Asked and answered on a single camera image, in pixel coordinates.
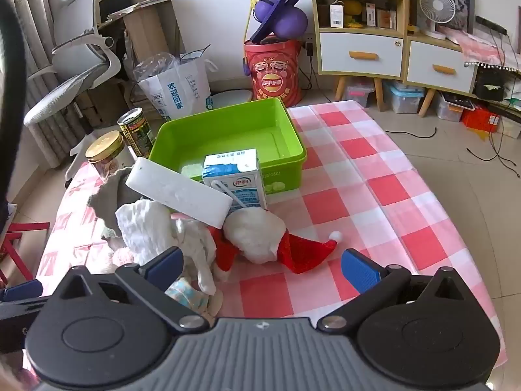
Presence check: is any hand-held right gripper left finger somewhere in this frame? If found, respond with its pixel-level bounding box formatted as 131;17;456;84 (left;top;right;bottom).
52;247;210;333

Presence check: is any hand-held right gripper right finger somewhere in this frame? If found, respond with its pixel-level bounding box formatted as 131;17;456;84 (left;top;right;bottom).
318;248;469;332

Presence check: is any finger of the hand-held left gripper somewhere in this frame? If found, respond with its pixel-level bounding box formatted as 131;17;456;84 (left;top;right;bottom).
0;280;44;303

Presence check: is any white foam block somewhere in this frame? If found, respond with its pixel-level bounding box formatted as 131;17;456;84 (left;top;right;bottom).
125;157;232;229

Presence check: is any white plush with red hat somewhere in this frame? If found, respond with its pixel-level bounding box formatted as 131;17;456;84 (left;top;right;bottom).
211;207;343;282

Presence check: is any blue and white milk carton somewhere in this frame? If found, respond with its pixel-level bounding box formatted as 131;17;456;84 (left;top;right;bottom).
202;149;268;213

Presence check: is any green plastic bin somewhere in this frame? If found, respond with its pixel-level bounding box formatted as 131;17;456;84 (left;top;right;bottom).
148;98;308;197

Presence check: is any checkered pastel plush toy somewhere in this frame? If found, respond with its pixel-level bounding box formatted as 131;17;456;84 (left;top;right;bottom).
165;277;223;316

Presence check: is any red metal stool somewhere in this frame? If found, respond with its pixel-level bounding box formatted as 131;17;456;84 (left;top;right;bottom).
0;222;51;291

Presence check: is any pink checked tablecloth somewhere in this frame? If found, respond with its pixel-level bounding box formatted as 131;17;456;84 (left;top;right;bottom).
35;100;509;377

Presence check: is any glass jar with gold lid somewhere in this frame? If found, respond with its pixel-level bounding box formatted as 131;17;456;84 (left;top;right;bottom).
85;130;137;185

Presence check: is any dark printed tin can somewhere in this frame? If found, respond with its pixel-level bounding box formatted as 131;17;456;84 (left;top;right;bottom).
117;107;154;159

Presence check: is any white paper bag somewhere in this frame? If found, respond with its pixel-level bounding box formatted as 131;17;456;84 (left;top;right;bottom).
137;47;215;121

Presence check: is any white basin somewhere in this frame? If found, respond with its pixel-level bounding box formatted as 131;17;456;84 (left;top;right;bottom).
209;88;254;111

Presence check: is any clear storage box pink label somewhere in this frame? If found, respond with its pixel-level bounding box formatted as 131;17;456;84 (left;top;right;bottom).
343;78;376;109

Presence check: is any clear storage box blue lid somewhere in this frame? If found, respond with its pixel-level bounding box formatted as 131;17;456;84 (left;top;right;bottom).
382;81;426;115

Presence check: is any clear storage box dark lid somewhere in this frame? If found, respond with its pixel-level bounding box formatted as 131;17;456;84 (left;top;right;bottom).
432;91;475;123

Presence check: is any red cardboard box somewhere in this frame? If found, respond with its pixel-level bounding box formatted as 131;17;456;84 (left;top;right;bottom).
461;105;500;133

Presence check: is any clear plastic bag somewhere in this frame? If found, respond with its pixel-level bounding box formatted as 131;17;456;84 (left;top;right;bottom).
134;52;180;83

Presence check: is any white mesh office chair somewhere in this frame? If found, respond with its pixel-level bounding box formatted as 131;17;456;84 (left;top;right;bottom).
23;0;123;128

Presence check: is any red printed bucket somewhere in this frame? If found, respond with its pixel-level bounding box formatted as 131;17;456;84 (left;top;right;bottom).
243;37;304;107

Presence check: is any tall wooden shelf cabinet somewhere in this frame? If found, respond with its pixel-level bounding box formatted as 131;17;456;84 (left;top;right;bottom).
307;0;410;111

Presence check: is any low wooden drawer cabinet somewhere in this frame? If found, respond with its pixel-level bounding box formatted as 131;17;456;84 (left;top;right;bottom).
405;36;479;117

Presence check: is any wooden desk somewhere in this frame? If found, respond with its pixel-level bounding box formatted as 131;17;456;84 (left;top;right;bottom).
97;0;176;68

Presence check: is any pink lace cloth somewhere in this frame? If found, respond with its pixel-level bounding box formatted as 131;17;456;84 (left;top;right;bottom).
447;23;521;75

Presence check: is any purple bouncing ball toy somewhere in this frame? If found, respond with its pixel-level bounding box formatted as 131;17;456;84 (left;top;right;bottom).
247;0;309;46

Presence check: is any white desk fan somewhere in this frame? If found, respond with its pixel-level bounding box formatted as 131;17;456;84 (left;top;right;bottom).
418;0;457;41

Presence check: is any black floor cable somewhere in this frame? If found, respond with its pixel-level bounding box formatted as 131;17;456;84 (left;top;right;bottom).
385;124;521;180

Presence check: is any black picture frame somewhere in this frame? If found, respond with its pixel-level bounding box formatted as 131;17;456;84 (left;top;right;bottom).
435;0;476;36

